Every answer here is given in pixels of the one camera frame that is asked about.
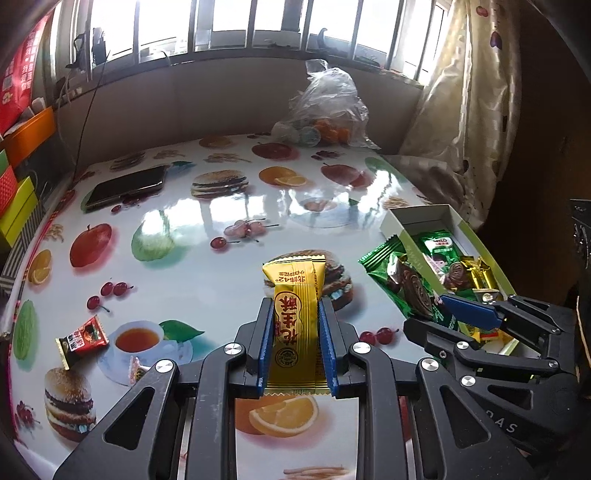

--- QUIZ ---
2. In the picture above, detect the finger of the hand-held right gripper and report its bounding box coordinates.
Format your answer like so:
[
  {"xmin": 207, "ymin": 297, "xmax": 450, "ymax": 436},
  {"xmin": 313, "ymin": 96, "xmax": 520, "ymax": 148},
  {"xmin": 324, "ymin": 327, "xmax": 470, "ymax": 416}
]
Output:
[
  {"xmin": 438, "ymin": 294, "xmax": 579, "ymax": 366},
  {"xmin": 403, "ymin": 318, "xmax": 556, "ymax": 391}
]

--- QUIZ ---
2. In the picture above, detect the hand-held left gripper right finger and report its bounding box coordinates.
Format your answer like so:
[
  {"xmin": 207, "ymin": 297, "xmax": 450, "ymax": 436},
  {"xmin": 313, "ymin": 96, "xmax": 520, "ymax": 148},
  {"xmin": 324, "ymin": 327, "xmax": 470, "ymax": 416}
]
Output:
[{"xmin": 318, "ymin": 297, "xmax": 532, "ymax": 480}]

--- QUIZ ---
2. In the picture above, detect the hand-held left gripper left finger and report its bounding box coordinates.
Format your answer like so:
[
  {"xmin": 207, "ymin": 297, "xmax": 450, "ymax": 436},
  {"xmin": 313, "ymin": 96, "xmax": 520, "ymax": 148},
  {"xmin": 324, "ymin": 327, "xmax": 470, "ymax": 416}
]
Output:
[{"xmin": 53, "ymin": 297, "xmax": 274, "ymax": 480}]

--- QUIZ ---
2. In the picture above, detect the yellow snack packet red print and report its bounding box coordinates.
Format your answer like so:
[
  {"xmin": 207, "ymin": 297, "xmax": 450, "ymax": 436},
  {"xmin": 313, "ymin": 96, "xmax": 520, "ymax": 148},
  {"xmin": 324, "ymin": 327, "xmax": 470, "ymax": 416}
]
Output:
[{"xmin": 261, "ymin": 253, "xmax": 329, "ymax": 398}]

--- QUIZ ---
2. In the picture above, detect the long gold snack bar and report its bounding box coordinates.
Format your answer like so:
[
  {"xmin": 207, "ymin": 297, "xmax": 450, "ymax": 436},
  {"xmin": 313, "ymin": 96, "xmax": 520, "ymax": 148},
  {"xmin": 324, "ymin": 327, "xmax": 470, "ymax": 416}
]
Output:
[{"xmin": 462, "ymin": 257, "xmax": 502, "ymax": 302}]

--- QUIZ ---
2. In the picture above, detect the green snack packet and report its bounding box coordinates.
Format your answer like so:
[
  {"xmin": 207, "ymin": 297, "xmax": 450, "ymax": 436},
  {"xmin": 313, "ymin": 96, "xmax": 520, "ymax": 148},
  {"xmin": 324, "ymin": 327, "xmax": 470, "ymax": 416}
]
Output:
[
  {"xmin": 412, "ymin": 229, "xmax": 470, "ymax": 290},
  {"xmin": 359, "ymin": 233, "xmax": 459, "ymax": 332}
]

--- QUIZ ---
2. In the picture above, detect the white cardboard box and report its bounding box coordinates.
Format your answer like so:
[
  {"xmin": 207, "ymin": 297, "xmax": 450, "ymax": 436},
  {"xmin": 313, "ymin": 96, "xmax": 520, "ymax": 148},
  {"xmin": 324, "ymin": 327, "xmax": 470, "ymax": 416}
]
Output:
[{"xmin": 379, "ymin": 203, "xmax": 519, "ymax": 357}]

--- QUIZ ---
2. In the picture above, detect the fruit print tablecloth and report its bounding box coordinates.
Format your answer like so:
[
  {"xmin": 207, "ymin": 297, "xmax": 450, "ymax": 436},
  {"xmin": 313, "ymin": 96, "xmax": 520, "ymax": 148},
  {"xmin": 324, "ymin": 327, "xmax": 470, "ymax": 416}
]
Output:
[{"xmin": 0, "ymin": 131, "xmax": 511, "ymax": 480}]

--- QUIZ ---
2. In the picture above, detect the small pink candy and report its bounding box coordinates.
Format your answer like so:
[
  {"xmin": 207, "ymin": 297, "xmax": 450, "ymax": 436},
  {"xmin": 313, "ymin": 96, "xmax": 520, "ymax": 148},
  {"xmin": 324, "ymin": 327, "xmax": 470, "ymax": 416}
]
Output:
[{"xmin": 128, "ymin": 357, "xmax": 149, "ymax": 387}]

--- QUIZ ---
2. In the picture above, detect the small red black candy packet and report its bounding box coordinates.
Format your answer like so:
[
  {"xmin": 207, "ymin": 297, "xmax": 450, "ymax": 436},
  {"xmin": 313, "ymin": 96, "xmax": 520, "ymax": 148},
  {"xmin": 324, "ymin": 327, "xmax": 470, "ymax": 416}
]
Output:
[{"xmin": 55, "ymin": 314, "xmax": 110, "ymax": 370}]

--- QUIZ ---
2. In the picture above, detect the beige patterned curtain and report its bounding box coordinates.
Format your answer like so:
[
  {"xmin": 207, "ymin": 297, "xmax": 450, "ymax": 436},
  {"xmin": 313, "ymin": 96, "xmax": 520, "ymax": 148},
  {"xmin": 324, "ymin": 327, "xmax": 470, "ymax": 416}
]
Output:
[{"xmin": 396, "ymin": 0, "xmax": 523, "ymax": 232}]

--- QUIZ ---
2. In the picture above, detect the black smartphone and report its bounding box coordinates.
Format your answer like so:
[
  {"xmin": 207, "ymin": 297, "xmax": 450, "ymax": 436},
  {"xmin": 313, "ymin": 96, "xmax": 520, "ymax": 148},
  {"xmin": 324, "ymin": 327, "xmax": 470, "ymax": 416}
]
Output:
[{"xmin": 82, "ymin": 165, "xmax": 168, "ymax": 212}]

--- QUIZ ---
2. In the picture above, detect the clear plastic bag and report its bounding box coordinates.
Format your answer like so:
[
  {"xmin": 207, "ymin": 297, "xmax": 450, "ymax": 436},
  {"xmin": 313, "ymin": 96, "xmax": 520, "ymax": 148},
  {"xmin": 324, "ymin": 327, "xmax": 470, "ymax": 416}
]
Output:
[{"xmin": 271, "ymin": 58, "xmax": 382, "ymax": 151}]

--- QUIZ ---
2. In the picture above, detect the lime green box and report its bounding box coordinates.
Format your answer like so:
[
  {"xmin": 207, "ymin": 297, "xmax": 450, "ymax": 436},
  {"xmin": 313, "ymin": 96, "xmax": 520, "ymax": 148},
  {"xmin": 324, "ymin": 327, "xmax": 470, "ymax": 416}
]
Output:
[{"xmin": 0, "ymin": 177, "xmax": 40, "ymax": 251}]

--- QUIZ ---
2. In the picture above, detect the red dotted box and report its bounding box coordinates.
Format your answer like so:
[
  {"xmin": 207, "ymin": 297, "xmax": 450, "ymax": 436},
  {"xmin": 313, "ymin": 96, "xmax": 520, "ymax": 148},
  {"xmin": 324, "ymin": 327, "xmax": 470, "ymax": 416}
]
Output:
[{"xmin": 0, "ymin": 165, "xmax": 18, "ymax": 219}]

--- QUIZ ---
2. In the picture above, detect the orange box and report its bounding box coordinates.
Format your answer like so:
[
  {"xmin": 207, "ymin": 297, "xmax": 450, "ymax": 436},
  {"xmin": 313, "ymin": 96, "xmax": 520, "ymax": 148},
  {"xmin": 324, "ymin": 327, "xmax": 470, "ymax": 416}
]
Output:
[{"xmin": 4, "ymin": 106, "xmax": 57, "ymax": 169}]

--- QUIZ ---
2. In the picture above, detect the window with metal bars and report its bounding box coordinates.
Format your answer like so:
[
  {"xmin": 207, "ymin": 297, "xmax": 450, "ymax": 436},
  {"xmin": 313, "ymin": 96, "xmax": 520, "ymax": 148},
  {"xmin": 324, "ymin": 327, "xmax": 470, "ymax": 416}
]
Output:
[{"xmin": 54, "ymin": 0, "xmax": 450, "ymax": 89}]

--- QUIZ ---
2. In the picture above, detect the black cable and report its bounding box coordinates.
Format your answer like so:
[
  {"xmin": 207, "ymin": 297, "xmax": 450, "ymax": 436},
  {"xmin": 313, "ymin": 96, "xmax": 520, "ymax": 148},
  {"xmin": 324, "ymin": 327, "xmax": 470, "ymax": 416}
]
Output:
[{"xmin": 73, "ymin": 50, "xmax": 112, "ymax": 186}]

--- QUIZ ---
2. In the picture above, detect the red wall poster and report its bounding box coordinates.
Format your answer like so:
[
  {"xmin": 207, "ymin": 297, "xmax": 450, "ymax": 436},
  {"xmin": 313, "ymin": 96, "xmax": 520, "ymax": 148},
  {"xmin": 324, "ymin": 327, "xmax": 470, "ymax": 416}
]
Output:
[{"xmin": 0, "ymin": 13, "xmax": 52, "ymax": 136}]

